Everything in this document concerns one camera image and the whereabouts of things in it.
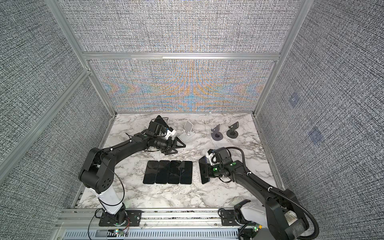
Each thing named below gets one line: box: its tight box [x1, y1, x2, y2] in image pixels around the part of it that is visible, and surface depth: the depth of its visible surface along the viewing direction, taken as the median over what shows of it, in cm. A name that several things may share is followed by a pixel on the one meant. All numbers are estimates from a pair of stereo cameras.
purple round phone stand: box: [211, 124, 224, 141], surface depth 106 cm
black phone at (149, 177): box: [143, 160, 159, 184], surface depth 90 cm
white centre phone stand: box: [179, 120, 195, 143], surface depth 105 cm
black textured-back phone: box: [154, 115, 167, 127], surface depth 99 cm
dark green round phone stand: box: [226, 121, 239, 139], surface depth 108 cm
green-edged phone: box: [180, 160, 193, 185], surface depth 92 cm
